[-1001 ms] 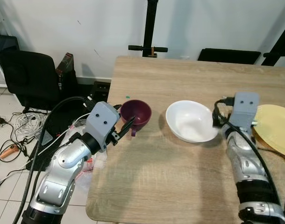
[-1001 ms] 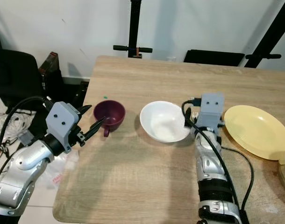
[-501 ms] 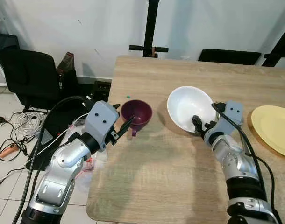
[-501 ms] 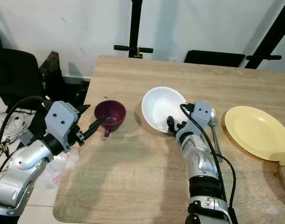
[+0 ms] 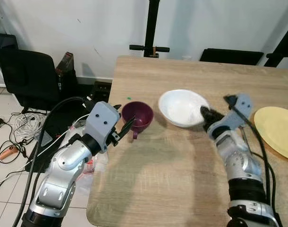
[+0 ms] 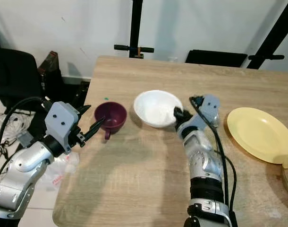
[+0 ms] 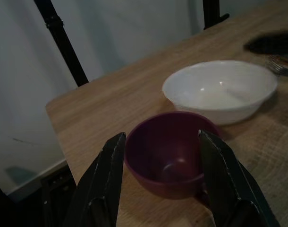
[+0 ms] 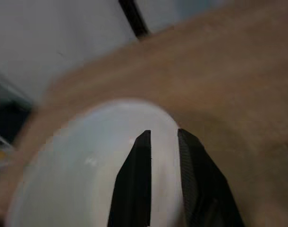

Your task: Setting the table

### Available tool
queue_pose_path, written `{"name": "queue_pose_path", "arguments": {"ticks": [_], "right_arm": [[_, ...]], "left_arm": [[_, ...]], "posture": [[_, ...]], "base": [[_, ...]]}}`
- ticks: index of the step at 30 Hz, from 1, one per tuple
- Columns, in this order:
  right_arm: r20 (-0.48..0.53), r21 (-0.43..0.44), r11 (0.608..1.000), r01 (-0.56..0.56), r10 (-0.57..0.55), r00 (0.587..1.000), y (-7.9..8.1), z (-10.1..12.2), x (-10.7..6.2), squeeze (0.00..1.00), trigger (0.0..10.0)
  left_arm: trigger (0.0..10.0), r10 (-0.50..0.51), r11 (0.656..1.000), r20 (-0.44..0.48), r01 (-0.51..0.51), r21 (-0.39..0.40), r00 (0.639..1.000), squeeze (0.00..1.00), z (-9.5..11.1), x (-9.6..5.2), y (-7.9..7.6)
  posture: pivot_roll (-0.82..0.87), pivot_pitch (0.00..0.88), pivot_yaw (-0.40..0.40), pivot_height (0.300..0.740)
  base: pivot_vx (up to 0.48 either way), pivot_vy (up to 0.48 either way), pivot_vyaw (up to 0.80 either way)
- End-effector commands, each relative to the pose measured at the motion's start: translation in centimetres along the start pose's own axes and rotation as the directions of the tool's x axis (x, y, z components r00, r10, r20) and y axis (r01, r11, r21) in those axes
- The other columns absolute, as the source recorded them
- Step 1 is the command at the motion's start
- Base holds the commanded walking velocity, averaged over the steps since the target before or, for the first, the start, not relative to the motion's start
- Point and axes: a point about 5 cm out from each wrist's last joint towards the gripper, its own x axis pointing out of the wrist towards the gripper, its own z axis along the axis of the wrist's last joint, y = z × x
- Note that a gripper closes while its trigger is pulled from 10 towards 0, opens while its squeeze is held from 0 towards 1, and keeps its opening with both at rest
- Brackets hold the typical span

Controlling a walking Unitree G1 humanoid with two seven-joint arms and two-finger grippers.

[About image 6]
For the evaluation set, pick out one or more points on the white bowl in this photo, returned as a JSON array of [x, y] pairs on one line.
[[153, 106]]

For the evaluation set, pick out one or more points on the yellow plate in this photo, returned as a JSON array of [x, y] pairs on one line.
[[257, 135]]

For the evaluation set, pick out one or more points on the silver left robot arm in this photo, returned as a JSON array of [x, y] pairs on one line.
[[23, 163]]

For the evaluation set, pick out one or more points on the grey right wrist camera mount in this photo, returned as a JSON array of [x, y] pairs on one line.
[[209, 106]]

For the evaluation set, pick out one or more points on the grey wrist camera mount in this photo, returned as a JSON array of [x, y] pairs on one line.
[[61, 120], [209, 106]]

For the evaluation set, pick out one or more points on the black upright stand pole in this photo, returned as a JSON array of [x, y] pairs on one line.
[[134, 28]]

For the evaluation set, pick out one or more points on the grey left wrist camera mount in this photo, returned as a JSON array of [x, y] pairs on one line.
[[61, 120]]

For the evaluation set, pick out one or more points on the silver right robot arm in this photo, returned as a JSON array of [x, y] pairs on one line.
[[205, 165]]

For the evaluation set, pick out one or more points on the black slanted stand bar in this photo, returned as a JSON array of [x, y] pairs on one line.
[[269, 40]]

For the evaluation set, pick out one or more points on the black flat chair back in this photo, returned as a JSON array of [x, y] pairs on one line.
[[216, 58]]

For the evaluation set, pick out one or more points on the black office chair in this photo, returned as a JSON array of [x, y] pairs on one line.
[[16, 75]]

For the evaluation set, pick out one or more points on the black power strip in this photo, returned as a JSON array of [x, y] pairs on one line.
[[79, 91]]

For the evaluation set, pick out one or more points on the maroon cup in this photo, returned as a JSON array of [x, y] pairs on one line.
[[111, 116]]

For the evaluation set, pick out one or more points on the dark red brown box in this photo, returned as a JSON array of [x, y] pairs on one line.
[[50, 71]]

